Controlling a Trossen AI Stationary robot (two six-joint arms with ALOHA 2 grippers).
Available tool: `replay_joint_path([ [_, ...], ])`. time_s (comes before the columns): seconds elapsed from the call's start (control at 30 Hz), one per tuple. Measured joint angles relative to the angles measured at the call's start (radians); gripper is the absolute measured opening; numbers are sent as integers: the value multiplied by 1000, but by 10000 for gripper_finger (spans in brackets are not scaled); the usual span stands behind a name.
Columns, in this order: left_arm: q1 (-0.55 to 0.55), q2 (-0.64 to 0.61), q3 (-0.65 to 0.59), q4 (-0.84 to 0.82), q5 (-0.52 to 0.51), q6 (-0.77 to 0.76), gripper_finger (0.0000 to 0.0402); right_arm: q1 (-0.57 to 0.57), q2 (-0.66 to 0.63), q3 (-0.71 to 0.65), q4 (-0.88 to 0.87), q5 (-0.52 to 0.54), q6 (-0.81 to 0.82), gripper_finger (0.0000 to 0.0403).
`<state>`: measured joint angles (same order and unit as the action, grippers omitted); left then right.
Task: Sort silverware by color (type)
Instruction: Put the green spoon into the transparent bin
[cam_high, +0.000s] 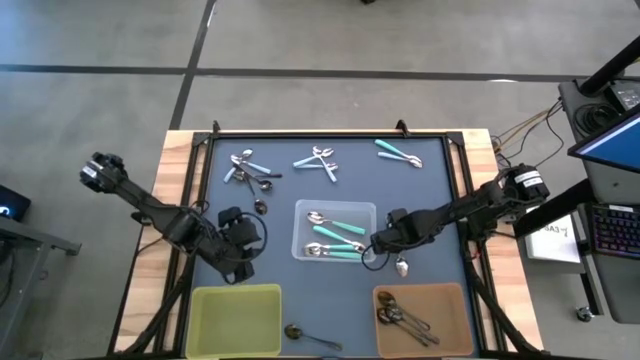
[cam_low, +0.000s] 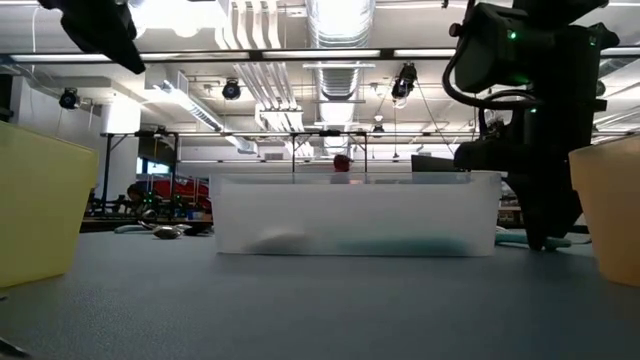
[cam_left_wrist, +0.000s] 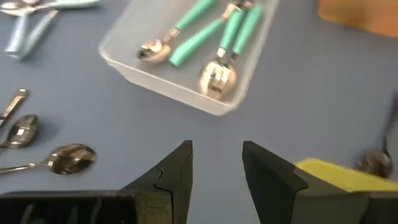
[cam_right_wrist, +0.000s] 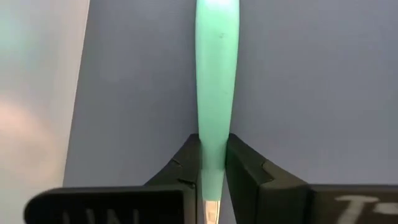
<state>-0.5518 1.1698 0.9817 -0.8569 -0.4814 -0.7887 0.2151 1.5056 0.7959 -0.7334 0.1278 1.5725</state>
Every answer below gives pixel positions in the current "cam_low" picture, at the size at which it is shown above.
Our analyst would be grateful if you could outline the white rectangular air duct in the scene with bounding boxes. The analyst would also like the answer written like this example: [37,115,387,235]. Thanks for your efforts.
[144,67,259,154]

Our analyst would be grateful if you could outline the red background equipment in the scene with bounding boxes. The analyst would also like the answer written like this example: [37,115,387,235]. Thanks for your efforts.
[149,177,211,214]

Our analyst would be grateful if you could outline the yellow-green plastic bin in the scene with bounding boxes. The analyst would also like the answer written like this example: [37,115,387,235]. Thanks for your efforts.
[0,120,100,289]

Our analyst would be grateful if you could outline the black background monitor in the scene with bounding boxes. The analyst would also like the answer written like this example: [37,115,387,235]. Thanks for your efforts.
[411,154,459,174]

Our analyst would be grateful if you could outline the person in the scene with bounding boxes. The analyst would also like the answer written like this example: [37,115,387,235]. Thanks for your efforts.
[124,183,151,207]
[332,153,355,185]

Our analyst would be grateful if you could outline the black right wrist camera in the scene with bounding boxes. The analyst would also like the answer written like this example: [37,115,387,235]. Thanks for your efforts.
[449,2,534,95]

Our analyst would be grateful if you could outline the black ceiling light rail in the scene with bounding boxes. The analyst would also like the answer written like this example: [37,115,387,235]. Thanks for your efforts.
[0,46,640,64]

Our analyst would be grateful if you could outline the white ceiling pipes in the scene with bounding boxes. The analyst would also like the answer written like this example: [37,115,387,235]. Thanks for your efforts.
[214,0,307,134]

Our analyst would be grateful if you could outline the black right camera cable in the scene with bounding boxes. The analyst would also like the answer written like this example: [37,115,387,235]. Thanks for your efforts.
[442,29,544,112]

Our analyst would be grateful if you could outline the blue-grey table mat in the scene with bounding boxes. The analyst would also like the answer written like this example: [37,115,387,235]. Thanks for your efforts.
[0,229,640,360]

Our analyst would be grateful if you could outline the clear plastic bin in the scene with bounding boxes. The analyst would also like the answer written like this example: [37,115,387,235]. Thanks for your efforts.
[209,171,503,258]

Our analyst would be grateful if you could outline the black-handled metal spoon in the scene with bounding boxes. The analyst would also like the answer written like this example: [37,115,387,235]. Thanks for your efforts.
[151,224,195,241]

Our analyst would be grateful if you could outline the black frame workbench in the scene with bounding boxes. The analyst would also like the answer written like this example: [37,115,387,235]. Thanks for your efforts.
[99,130,371,211]

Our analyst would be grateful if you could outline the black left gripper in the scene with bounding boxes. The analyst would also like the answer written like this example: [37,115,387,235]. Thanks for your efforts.
[37,0,148,76]

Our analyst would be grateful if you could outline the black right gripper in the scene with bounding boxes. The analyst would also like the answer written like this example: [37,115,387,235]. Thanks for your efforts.
[452,21,622,251]

